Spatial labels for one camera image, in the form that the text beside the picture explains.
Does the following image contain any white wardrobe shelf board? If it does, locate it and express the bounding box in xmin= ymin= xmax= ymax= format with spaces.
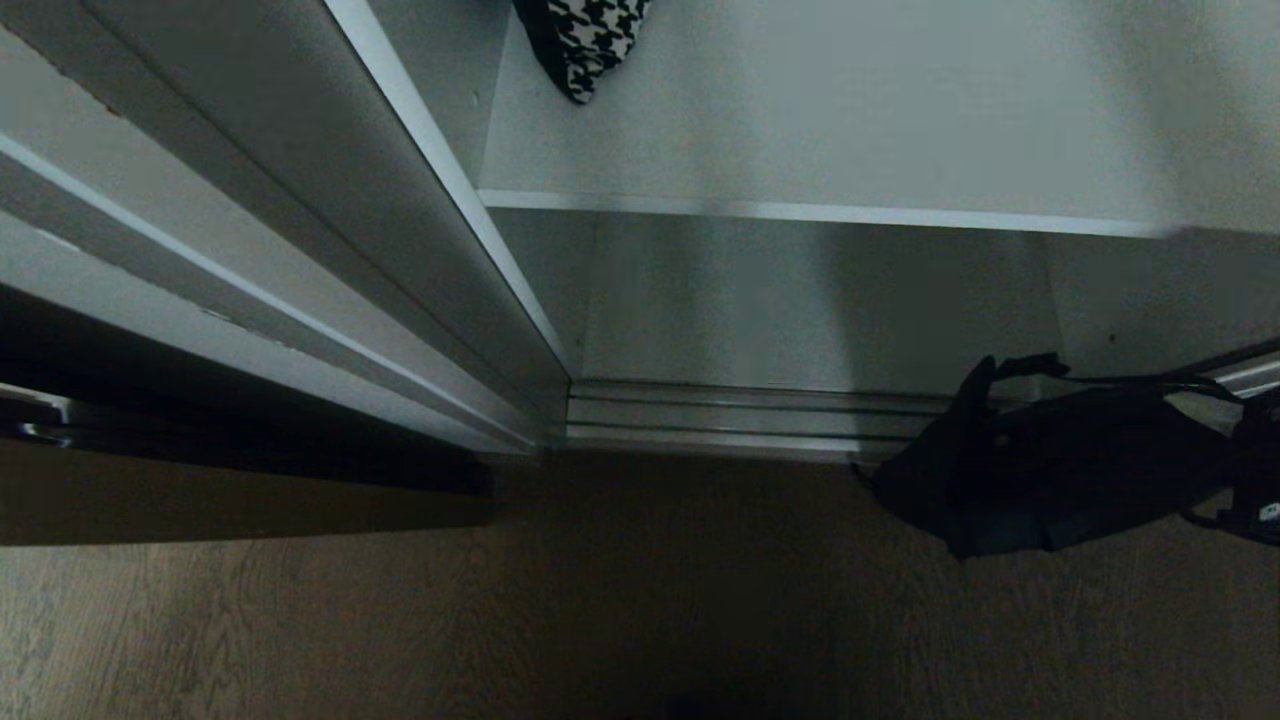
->
xmin=478 ymin=0 xmax=1280 ymax=241

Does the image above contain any white sliding wardrobe door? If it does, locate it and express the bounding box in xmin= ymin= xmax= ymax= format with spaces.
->
xmin=0 ymin=0 xmax=573 ymax=457

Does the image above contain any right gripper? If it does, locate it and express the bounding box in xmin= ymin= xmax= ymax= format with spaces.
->
xmin=850 ymin=388 xmax=1233 ymax=561

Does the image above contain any black white houndstooth cloth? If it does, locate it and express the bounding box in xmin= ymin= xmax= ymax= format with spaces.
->
xmin=512 ymin=0 xmax=653 ymax=106

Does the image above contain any white wardrobe carcass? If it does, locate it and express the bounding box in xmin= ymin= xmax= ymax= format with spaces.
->
xmin=366 ymin=0 xmax=1280 ymax=463

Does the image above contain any dark brown wooden panel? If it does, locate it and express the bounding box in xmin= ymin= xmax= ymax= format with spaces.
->
xmin=0 ymin=286 xmax=495 ymax=547

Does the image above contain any silver floor door track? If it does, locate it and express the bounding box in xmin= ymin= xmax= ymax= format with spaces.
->
xmin=564 ymin=378 xmax=963 ymax=465

